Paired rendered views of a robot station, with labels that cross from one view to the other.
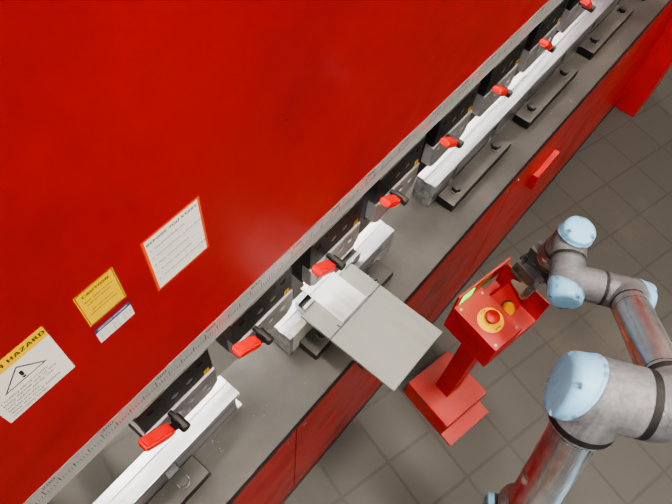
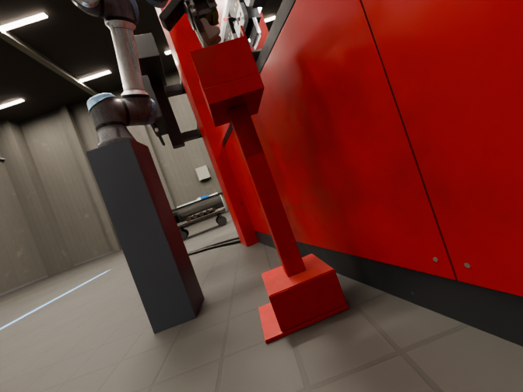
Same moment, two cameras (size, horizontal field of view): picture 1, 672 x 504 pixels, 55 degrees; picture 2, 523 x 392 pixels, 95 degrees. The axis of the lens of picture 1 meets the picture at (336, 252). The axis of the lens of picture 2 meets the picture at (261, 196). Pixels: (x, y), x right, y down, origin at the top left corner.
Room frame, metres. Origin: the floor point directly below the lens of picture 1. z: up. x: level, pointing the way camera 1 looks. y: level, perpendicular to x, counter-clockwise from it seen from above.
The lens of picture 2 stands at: (1.25, -1.05, 0.40)
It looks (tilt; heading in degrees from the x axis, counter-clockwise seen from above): 1 degrees down; 130
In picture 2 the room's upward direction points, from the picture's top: 20 degrees counter-clockwise
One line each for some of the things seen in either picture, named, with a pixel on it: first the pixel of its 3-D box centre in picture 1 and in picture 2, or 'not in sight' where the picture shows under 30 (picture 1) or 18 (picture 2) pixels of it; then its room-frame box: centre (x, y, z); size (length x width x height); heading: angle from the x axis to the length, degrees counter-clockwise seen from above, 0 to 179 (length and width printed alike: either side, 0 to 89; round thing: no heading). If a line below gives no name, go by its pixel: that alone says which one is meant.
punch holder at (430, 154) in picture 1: (438, 117); not in sight; (0.99, -0.18, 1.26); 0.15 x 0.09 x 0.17; 147
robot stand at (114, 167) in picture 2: not in sight; (150, 232); (0.20, -0.57, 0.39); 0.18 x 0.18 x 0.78; 42
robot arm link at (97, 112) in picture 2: not in sight; (107, 112); (0.20, -0.56, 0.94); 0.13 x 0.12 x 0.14; 82
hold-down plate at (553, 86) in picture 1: (545, 94); not in sight; (1.48, -0.58, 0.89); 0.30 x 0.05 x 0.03; 147
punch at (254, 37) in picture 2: not in sight; (254, 34); (0.68, 0.02, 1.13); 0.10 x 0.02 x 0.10; 147
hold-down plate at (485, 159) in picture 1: (474, 171); not in sight; (1.15, -0.36, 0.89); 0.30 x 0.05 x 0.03; 147
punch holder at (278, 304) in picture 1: (247, 302); (236, 41); (0.49, 0.15, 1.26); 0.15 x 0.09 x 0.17; 147
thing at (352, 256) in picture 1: (328, 279); not in sight; (0.70, 0.01, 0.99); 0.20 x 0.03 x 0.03; 147
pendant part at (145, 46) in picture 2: not in sight; (159, 98); (-0.64, 0.32, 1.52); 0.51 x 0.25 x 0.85; 145
